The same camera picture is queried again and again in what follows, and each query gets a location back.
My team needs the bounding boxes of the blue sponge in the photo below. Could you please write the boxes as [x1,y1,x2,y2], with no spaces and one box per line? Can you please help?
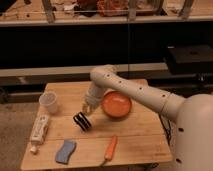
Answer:
[55,140,77,164]

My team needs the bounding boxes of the clear plastic cup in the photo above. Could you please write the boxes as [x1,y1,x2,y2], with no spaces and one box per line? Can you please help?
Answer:
[39,91,58,114]

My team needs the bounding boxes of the orange bowl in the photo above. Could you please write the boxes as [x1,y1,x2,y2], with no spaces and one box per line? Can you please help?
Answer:
[101,91,132,119]

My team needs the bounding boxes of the orange carrot toy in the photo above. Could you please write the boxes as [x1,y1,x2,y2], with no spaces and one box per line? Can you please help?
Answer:
[101,136,118,166]

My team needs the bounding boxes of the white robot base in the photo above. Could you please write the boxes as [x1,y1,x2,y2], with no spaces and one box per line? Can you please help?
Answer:
[172,94,213,171]

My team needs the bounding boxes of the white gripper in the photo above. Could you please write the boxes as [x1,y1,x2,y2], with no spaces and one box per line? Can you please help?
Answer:
[82,84,104,116]

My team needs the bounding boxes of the wooden table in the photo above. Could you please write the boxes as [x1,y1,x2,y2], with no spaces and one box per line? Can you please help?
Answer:
[21,82,172,171]

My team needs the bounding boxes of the black cable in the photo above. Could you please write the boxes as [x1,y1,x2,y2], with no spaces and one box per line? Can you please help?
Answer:
[159,113,173,146]

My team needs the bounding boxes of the black box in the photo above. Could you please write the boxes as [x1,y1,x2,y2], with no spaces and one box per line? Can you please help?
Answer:
[165,45,213,74]

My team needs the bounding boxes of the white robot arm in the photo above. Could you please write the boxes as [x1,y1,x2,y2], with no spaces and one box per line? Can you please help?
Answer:
[83,65,185,122]

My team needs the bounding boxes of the white tube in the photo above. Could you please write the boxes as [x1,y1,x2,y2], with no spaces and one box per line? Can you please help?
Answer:
[30,115,50,154]

